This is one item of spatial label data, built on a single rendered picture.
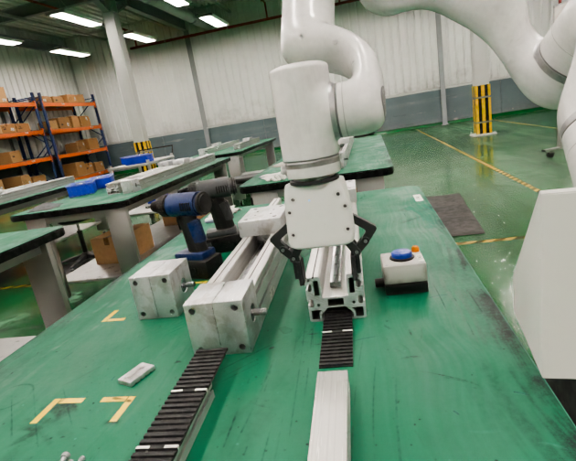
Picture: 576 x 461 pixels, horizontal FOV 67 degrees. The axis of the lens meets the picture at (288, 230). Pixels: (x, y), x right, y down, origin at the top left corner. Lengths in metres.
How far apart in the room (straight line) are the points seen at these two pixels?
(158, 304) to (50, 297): 1.69
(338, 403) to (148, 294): 0.52
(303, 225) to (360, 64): 0.24
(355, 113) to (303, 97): 0.07
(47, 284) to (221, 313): 1.93
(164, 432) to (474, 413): 0.36
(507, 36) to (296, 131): 0.45
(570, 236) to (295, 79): 0.38
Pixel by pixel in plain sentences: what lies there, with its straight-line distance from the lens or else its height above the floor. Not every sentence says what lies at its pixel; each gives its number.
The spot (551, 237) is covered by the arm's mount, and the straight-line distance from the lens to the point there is 0.57.
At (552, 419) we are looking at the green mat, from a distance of 0.59.
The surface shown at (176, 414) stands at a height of 0.81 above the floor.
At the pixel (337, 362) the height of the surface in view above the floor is 0.78.
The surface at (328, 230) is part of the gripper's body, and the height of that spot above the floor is 0.97.
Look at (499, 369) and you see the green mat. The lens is 0.66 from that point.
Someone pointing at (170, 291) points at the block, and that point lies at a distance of 0.92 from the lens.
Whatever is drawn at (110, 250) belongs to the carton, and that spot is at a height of 0.34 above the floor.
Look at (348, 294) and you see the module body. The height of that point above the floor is 0.83.
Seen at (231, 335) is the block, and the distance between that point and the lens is 0.73.
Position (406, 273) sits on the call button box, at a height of 0.82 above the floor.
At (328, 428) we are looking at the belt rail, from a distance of 0.52.
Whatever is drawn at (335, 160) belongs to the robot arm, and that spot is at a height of 1.07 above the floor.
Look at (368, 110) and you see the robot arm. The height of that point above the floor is 1.13.
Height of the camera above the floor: 1.14
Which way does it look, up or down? 15 degrees down
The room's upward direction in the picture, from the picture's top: 10 degrees counter-clockwise
